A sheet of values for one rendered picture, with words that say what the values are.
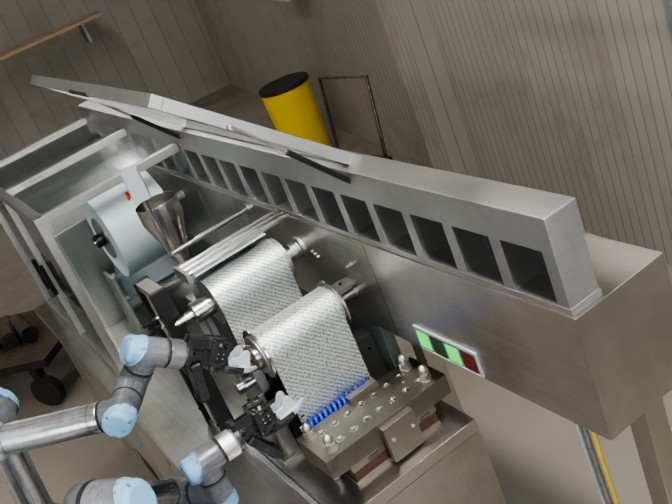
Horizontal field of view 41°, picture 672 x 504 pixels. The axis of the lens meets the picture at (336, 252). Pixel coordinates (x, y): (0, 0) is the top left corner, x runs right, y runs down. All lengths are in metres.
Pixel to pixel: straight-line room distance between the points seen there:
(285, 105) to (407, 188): 5.31
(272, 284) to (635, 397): 1.11
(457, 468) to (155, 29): 9.03
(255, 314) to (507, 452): 1.50
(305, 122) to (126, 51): 4.10
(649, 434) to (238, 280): 1.15
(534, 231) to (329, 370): 0.95
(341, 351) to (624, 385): 0.86
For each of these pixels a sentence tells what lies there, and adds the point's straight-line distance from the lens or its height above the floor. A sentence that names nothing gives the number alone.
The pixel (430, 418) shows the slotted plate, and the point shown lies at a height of 0.93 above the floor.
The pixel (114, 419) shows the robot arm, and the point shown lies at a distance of 2.18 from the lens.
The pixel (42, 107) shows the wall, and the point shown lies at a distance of 10.92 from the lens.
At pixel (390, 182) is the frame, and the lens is 2.02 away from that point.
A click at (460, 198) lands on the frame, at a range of 1.82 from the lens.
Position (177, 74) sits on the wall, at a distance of 11.11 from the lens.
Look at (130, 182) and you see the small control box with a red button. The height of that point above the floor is 1.68.
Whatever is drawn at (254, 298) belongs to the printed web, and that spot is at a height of 1.31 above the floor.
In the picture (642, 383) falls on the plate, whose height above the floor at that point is 1.21.
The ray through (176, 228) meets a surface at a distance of 2.96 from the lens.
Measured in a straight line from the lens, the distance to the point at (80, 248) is 3.20.
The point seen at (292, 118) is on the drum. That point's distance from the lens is 7.28.
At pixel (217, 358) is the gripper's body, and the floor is 1.33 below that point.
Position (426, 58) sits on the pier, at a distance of 5.53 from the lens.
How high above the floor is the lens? 2.40
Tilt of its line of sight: 24 degrees down
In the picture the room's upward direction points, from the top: 23 degrees counter-clockwise
